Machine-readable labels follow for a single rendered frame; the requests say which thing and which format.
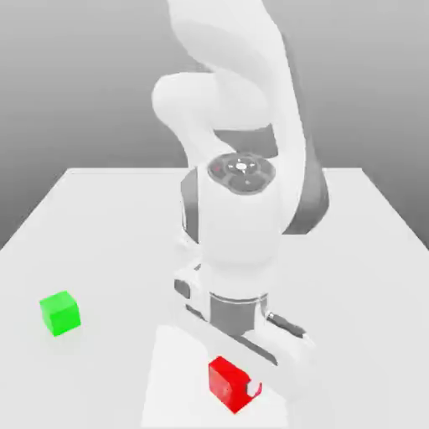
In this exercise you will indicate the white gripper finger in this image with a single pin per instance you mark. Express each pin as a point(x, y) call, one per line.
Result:
point(253, 388)

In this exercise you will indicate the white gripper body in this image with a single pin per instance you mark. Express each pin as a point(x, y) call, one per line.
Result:
point(288, 355)

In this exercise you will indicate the small red cube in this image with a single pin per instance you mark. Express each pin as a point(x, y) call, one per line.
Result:
point(228, 382)

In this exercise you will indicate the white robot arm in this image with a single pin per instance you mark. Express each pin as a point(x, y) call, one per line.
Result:
point(239, 218)

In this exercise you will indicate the small green cube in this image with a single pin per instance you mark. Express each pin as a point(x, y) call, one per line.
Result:
point(61, 313)

